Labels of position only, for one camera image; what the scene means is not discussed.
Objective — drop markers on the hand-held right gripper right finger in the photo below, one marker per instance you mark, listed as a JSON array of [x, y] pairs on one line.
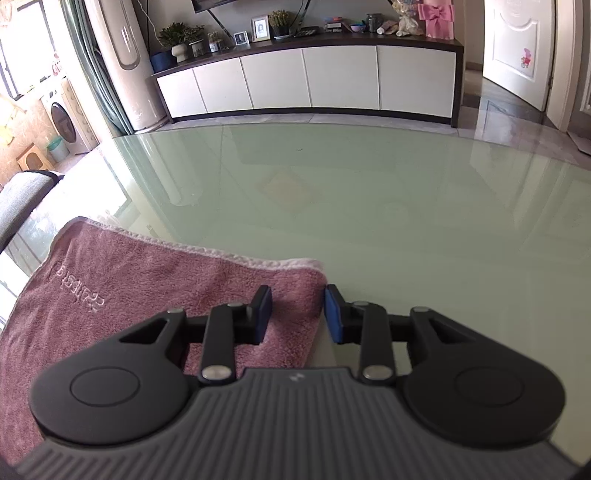
[[333, 316]]

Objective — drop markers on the pink gift box with bow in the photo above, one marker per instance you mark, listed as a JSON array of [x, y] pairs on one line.
[[436, 21]]

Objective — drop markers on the green plant in white pot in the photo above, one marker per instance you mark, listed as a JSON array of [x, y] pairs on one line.
[[179, 50]]

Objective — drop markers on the small blue bowl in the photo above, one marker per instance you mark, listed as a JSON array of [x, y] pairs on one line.
[[358, 28]]

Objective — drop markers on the grey upholstered chair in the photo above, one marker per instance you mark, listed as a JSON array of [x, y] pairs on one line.
[[23, 194]]

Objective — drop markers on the wooden stool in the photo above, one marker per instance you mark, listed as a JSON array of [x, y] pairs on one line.
[[32, 159]]

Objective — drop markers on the dark glass jar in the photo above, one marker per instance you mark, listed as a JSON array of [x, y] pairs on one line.
[[374, 22]]

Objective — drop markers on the flat black device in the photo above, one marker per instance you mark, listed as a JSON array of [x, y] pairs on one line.
[[306, 32]]

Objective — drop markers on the white door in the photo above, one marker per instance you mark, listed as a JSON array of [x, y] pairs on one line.
[[517, 50]]

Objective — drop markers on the white television cabinet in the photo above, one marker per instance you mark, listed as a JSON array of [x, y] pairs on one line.
[[341, 76]]

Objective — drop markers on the green curtain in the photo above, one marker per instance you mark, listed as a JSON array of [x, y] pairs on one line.
[[92, 78]]

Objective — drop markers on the small plant in glass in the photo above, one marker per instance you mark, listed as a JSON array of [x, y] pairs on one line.
[[214, 45]]

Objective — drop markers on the black television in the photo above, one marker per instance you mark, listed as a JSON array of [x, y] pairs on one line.
[[207, 3]]

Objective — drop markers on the small photo frame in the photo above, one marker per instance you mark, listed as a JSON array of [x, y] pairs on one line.
[[241, 38]]

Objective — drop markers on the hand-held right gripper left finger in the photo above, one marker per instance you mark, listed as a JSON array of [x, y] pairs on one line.
[[263, 314]]

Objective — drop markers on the pink towel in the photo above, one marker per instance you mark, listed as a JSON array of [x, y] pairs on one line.
[[115, 295]]

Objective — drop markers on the large white photo frame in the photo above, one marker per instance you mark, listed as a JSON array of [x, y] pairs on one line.
[[260, 28]]

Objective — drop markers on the window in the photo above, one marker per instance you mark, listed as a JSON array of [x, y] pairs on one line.
[[27, 60]]

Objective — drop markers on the white washing machine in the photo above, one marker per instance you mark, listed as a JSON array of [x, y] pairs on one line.
[[69, 120]]

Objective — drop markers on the wrapped doll bouquet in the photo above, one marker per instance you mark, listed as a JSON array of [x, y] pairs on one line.
[[406, 18]]

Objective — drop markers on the stack of books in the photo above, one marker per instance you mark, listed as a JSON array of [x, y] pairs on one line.
[[334, 24]]

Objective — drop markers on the green plant in patterned pot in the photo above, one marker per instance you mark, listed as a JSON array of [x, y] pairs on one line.
[[197, 46]]

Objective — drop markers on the yellow-green plant in black pot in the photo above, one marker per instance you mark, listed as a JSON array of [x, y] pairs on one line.
[[280, 23]]

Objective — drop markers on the teal bucket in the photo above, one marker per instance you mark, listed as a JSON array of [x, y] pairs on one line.
[[58, 150]]

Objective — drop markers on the white tower air conditioner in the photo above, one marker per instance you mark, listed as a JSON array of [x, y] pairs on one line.
[[129, 69]]

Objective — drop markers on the blue pot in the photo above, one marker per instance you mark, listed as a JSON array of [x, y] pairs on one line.
[[162, 61]]

